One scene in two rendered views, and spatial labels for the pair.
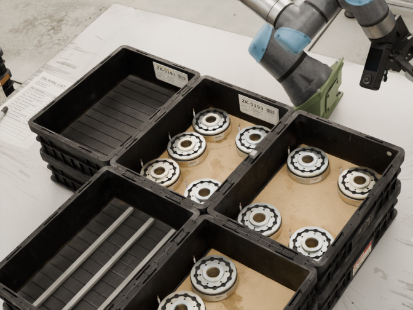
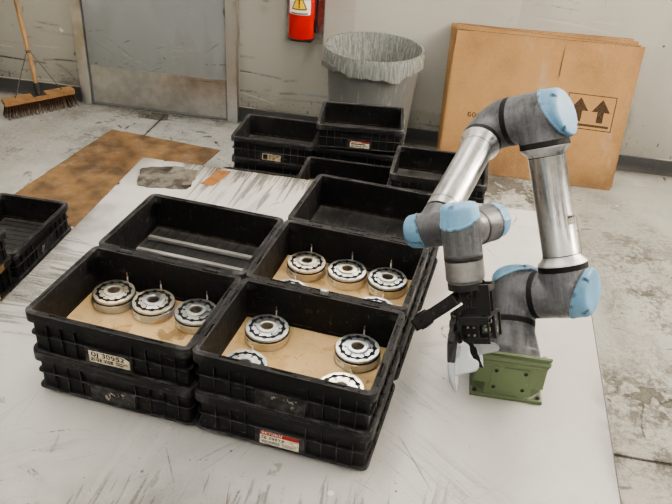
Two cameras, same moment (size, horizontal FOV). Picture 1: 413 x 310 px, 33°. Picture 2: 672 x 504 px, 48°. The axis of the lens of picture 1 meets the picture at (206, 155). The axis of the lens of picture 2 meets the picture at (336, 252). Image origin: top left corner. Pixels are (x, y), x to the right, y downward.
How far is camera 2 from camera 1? 1.49 m
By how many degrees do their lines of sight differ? 48
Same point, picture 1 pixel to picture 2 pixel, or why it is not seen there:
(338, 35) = not seen: outside the picture
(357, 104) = (530, 419)
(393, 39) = (468, 303)
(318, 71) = (508, 339)
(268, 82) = not seen: hidden behind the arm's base
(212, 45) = not seen: hidden behind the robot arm
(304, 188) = (328, 359)
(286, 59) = (499, 304)
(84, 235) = (230, 245)
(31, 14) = (640, 237)
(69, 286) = (177, 250)
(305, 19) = (429, 218)
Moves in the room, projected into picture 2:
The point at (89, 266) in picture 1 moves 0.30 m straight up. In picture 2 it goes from (199, 254) to (194, 154)
